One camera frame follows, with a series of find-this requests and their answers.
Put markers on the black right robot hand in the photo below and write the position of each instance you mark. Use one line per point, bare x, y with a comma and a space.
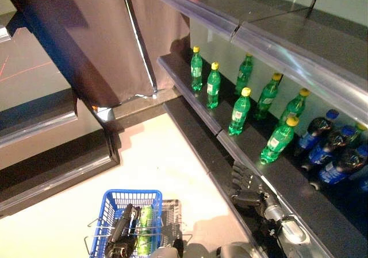
248, 194

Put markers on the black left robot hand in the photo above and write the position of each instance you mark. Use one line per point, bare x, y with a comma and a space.
119, 246

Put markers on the blue plastic shopping basket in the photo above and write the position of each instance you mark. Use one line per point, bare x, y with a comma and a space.
109, 200

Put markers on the green soda bottle yellow cap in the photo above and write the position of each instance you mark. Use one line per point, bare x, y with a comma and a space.
243, 74
267, 97
294, 107
240, 114
358, 136
277, 143
213, 88
196, 71

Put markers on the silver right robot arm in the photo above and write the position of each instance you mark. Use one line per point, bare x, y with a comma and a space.
293, 232

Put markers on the green bottle in basket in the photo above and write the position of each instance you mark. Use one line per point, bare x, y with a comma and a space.
144, 232

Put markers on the black shelf board holding drinks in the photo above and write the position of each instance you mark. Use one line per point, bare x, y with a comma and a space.
287, 189

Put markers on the silver grey robot body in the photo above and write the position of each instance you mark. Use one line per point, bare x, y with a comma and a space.
164, 253

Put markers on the black left robot foot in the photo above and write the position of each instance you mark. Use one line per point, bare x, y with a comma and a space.
178, 246

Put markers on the black base shelf plinth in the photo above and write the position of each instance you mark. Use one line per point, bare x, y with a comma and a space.
201, 143

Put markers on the dark side shelf unit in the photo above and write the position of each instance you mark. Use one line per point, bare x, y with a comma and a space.
43, 169

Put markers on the silver curtain edge strip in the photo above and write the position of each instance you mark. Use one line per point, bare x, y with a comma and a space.
141, 48

